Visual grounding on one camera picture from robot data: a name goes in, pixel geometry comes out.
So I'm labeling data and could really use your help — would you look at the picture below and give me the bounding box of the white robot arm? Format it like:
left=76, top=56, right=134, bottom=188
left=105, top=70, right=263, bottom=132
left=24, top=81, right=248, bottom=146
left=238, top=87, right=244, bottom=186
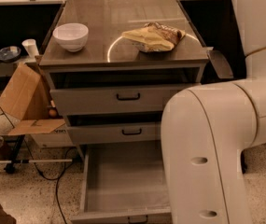
left=161, top=0, right=266, bottom=224

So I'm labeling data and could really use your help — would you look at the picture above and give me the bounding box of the grey bottom drawer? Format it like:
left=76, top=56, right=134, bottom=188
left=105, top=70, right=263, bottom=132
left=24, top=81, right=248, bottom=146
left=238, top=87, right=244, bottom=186
left=71, top=141, right=172, bottom=224

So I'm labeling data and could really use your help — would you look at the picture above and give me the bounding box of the grey drawer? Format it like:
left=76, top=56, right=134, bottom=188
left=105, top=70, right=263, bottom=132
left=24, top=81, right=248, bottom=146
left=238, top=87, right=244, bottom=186
left=50, top=83, right=198, bottom=116
left=68, top=111, right=162, bottom=145
left=71, top=141, right=172, bottom=224

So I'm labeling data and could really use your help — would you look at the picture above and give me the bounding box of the white paper cup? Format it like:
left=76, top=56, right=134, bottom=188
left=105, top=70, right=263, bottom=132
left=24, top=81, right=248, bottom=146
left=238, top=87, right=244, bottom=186
left=21, top=39, right=39, bottom=58

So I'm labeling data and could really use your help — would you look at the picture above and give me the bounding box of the grey metal drawer cabinet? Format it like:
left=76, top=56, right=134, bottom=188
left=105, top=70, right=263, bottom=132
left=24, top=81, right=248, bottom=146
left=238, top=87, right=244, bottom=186
left=38, top=0, right=210, bottom=161

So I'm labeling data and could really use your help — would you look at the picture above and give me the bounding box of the blue patterned bowl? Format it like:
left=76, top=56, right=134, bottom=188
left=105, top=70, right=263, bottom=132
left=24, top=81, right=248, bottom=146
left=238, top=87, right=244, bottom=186
left=0, top=46, right=21, bottom=63

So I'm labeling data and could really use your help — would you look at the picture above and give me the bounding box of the black white metal stand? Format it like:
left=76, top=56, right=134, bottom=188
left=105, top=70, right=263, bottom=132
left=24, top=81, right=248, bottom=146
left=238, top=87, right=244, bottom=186
left=0, top=135, right=73, bottom=174

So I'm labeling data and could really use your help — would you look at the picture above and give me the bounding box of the open cardboard box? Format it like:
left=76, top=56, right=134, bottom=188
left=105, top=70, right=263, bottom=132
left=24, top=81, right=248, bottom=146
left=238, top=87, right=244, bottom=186
left=0, top=63, right=65, bottom=135

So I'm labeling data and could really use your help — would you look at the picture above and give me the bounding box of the black floor cable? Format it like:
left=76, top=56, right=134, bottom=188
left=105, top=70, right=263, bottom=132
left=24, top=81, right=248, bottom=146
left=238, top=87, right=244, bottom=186
left=0, top=93, right=79, bottom=224

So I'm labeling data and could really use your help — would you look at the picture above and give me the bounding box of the yellow brown chip bag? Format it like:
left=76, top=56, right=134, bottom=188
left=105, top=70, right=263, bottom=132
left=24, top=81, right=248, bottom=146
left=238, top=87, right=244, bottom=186
left=121, top=22, right=186, bottom=53

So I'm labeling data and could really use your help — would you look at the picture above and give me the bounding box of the low grey side shelf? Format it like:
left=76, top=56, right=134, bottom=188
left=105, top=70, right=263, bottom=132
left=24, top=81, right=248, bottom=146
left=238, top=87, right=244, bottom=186
left=0, top=55, right=40, bottom=78

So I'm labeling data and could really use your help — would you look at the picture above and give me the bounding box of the white ceramic bowl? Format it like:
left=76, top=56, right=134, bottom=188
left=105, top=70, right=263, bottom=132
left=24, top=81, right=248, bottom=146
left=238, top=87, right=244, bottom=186
left=52, top=23, right=89, bottom=52

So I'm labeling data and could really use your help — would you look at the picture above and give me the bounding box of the white box under cardboard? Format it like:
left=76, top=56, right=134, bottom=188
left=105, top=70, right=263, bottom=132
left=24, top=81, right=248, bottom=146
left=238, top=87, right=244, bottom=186
left=31, top=125, right=73, bottom=148

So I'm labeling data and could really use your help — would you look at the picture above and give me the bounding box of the grey top drawer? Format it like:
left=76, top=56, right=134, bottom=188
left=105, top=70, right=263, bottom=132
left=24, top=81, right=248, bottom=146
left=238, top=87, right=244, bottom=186
left=50, top=83, right=198, bottom=116

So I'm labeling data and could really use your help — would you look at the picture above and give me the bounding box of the grey middle drawer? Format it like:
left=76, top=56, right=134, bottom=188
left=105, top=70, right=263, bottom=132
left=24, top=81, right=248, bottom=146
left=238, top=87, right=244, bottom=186
left=68, top=111, right=162, bottom=145

